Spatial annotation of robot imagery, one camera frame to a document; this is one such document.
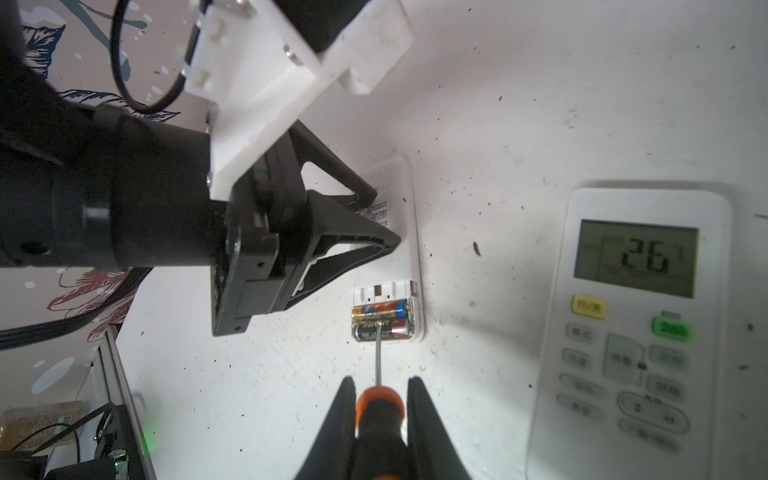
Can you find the bottom AA battery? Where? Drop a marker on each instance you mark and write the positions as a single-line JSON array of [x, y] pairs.
[[385, 330]]

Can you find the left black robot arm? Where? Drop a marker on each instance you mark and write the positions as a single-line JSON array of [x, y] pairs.
[[126, 188]]

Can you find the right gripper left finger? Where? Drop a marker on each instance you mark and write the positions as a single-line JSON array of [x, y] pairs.
[[330, 456]]

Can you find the top AA battery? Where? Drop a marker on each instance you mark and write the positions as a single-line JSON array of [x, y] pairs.
[[397, 310]]

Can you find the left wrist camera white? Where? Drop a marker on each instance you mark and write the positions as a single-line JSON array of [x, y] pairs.
[[260, 74]]

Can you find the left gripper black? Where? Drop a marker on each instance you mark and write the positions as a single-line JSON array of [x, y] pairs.
[[252, 252]]

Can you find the orange black screwdriver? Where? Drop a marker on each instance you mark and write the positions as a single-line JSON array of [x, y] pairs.
[[380, 452]]

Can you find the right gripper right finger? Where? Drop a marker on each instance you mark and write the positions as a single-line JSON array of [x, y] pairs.
[[432, 452]]

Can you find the aa battery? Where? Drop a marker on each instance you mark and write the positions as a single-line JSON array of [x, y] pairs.
[[397, 310], [385, 330]]

